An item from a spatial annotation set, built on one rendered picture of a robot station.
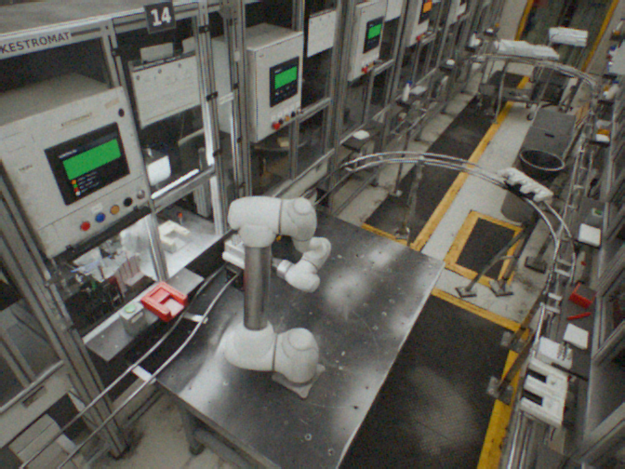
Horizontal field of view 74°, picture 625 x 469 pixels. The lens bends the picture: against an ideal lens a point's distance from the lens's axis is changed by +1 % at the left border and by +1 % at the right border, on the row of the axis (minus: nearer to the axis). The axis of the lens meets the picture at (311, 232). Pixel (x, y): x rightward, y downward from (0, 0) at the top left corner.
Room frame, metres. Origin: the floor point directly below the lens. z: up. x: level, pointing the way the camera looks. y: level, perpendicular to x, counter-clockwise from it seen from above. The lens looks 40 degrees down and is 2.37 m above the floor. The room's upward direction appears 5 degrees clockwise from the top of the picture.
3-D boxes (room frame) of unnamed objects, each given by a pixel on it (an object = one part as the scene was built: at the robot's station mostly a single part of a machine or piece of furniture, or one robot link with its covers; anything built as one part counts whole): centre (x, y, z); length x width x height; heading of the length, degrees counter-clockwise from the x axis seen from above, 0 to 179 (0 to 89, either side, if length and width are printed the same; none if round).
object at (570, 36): (7.03, -3.70, 0.48); 0.84 x 0.58 x 0.97; 159
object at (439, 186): (5.38, -2.09, 0.01); 5.85 x 0.59 x 0.01; 151
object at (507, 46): (6.11, -2.73, 0.48); 0.88 x 0.56 x 0.96; 79
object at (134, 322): (1.05, 0.71, 0.97); 0.08 x 0.08 x 0.12; 61
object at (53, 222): (1.19, 0.86, 1.60); 0.42 x 0.29 x 0.46; 151
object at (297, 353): (1.03, 0.02, 0.85); 0.18 x 0.16 x 0.22; 89
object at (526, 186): (2.55, -1.47, 0.84); 0.37 x 0.14 x 0.10; 29
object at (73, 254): (1.13, 0.74, 1.37); 0.36 x 0.04 x 0.04; 151
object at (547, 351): (1.09, -1.07, 0.92); 0.13 x 0.10 x 0.09; 61
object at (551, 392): (0.98, -1.02, 0.84); 0.37 x 0.14 x 0.10; 151
